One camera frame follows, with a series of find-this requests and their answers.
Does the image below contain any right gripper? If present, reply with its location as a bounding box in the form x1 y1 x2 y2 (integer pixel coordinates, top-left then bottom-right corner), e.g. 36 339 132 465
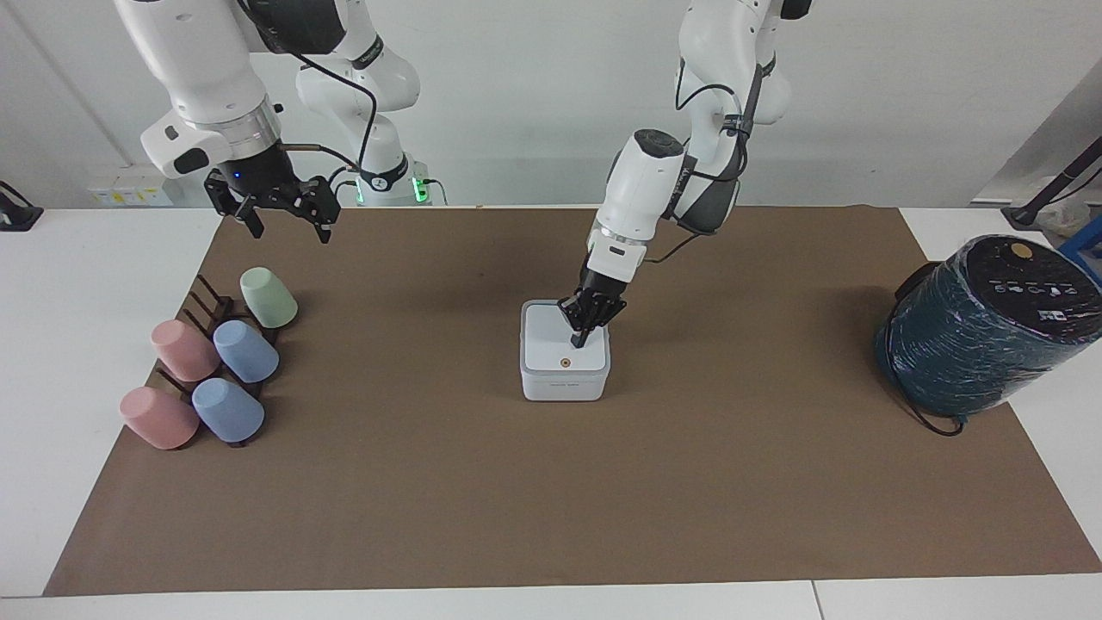
204 141 342 245

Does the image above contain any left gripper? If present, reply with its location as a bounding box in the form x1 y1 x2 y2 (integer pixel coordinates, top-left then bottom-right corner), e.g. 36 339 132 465
557 263 635 350

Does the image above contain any white square trash can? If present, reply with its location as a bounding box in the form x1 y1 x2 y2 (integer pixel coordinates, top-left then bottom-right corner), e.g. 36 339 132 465
519 299 613 403

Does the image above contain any green cup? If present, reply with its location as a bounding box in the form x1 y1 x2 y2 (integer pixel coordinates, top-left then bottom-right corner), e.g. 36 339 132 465
239 267 300 330

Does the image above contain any dark brown cup rack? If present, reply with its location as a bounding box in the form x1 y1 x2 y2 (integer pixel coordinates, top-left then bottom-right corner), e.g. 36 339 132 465
153 274 282 450

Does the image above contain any blue cup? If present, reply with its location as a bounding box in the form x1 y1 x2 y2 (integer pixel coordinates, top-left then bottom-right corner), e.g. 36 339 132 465
190 377 266 445
213 319 281 385

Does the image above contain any pink cup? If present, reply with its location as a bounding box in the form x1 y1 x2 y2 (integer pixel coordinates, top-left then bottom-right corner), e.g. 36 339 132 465
119 387 201 451
151 319 221 383

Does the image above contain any black stand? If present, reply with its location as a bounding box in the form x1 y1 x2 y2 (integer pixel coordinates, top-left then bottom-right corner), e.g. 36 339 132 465
1000 136 1102 230
0 180 45 233

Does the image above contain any dark green wrapped cylinder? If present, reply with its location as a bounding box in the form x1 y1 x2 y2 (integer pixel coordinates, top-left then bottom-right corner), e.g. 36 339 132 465
873 233 1102 420

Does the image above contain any white wall socket strip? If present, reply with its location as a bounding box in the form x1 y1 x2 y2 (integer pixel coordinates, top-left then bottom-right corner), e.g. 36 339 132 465
86 176 175 208

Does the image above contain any blue frame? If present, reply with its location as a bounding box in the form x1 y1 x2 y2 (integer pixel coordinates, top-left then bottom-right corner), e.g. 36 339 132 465
1057 236 1102 287

